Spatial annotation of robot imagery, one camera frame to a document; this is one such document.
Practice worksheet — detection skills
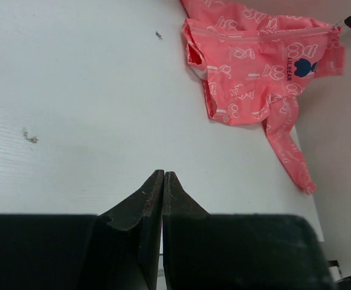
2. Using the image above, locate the pink patterned jacket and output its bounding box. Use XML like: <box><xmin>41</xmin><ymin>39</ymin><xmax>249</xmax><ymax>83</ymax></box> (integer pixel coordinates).
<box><xmin>182</xmin><ymin>1</ymin><xmax>344</xmax><ymax>194</ymax></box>

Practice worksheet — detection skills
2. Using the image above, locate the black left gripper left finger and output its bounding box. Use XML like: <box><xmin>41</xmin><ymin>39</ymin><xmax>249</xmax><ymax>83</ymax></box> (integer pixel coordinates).
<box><xmin>98</xmin><ymin>170</ymin><xmax>164</xmax><ymax>289</ymax></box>

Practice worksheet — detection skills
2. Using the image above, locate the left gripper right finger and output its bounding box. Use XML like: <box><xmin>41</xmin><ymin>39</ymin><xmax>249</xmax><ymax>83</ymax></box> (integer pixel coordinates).
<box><xmin>163</xmin><ymin>172</ymin><xmax>224</xmax><ymax>289</ymax></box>

